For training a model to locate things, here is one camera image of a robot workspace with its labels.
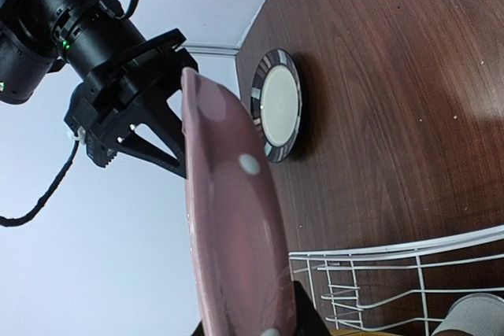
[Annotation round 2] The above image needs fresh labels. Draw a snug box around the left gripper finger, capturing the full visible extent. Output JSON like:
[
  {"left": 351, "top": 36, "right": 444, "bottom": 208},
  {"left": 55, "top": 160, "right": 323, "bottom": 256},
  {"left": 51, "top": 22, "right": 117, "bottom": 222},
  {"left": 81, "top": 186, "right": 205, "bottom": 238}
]
[{"left": 293, "top": 281, "right": 331, "bottom": 336}]

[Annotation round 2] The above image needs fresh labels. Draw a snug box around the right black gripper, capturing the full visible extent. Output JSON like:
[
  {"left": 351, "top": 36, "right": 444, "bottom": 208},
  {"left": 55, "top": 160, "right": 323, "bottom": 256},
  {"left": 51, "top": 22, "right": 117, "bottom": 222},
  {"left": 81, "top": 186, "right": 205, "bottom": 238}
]
[{"left": 54, "top": 0, "right": 198, "bottom": 179}]

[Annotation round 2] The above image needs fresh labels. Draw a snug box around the mauve dotted plate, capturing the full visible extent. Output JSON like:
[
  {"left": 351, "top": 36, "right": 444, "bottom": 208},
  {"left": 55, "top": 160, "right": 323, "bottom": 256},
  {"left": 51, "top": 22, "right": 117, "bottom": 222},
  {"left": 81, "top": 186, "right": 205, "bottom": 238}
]
[{"left": 182, "top": 68, "right": 296, "bottom": 335}]

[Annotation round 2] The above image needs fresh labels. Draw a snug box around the black striped plate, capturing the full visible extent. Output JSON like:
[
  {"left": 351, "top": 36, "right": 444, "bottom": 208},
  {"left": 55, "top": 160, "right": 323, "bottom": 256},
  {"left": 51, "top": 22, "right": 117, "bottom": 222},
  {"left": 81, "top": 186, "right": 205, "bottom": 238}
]
[{"left": 250, "top": 48, "right": 303, "bottom": 164}]

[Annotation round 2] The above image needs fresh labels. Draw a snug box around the yellow dotted plate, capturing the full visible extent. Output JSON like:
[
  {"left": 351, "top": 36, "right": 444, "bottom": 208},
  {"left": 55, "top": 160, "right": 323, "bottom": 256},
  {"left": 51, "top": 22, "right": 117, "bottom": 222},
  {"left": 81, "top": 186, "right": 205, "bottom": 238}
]
[{"left": 329, "top": 329, "right": 429, "bottom": 336}]

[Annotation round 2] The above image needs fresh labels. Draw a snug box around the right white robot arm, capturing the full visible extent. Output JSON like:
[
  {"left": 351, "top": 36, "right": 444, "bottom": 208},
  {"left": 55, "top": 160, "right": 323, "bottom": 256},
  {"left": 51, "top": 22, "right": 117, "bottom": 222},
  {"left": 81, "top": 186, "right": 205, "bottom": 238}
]
[{"left": 1, "top": 0, "right": 198, "bottom": 177}]

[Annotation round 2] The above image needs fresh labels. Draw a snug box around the white cup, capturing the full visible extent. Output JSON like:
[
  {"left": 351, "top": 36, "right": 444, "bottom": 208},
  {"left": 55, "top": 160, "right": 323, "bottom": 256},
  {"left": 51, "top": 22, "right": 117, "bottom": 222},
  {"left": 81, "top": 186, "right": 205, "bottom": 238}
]
[{"left": 432, "top": 293, "right": 503, "bottom": 335}]

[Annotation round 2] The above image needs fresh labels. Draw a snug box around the right aluminium frame post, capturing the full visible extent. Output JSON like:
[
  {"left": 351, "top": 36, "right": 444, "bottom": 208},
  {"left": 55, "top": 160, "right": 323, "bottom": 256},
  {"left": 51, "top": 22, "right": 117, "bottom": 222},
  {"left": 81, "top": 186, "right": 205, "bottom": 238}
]
[{"left": 184, "top": 44, "right": 239, "bottom": 57}]

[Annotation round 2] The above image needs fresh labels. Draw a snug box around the white wire dish rack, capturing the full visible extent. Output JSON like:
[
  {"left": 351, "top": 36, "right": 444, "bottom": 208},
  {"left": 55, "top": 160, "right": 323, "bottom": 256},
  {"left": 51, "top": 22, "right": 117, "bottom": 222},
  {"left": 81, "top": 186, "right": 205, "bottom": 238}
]
[{"left": 289, "top": 226, "right": 503, "bottom": 335}]

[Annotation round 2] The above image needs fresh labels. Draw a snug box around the right black cable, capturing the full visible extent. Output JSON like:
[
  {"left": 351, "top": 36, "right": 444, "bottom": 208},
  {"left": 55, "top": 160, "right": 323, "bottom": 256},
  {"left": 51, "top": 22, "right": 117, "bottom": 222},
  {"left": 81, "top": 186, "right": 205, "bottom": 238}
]
[{"left": 0, "top": 0, "right": 145, "bottom": 227}]

